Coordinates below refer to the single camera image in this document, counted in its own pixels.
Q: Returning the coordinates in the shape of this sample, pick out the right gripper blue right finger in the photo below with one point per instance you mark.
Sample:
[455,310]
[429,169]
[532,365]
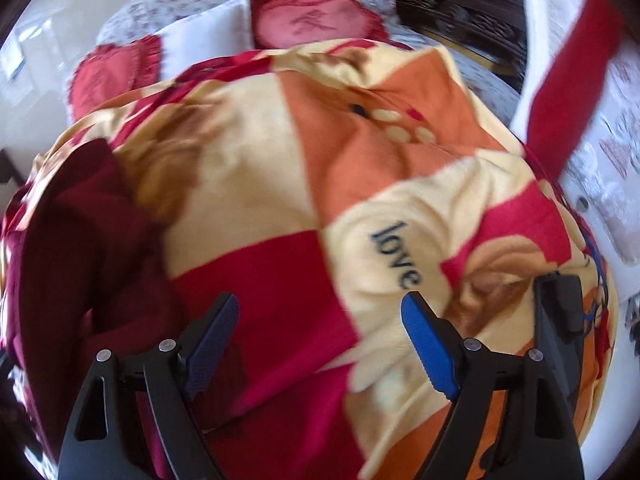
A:
[507,413]

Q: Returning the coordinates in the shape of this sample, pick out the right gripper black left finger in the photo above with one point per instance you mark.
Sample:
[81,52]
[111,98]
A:
[104,438]

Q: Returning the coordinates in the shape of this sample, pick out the maroon fleece garment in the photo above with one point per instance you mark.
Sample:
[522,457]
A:
[86,272]

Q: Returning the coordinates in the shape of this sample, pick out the patchwork love fleece blanket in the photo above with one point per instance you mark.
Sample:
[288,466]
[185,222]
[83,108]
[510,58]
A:
[319,184]

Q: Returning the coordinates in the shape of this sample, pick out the white chair with red cloth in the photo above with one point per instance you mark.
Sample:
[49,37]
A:
[579,108]

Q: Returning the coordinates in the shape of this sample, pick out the red heart cushion left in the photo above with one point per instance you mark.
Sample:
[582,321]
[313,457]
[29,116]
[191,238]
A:
[110,70]

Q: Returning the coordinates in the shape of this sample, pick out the red heart cushion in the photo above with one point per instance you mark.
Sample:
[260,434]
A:
[110,70]
[281,24]

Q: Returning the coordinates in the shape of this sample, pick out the dark carved wooden headboard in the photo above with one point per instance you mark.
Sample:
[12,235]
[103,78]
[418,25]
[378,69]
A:
[494,29]

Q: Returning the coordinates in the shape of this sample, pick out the white pillow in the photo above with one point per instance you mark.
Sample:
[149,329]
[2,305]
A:
[224,30]

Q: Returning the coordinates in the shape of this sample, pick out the red heart cushion right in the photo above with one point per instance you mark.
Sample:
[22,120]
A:
[281,24]

